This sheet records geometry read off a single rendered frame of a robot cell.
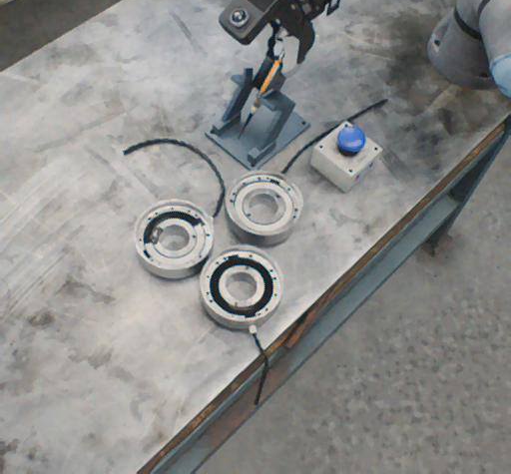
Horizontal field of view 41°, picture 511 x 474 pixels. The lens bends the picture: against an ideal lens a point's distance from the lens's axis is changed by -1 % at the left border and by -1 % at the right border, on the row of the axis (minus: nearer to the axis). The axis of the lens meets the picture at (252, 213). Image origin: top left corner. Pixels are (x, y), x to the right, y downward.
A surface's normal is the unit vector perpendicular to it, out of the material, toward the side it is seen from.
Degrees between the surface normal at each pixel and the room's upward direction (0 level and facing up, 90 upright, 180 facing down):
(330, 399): 0
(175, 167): 0
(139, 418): 0
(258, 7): 28
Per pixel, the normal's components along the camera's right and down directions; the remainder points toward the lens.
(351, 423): 0.07, -0.51
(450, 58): -0.72, 0.33
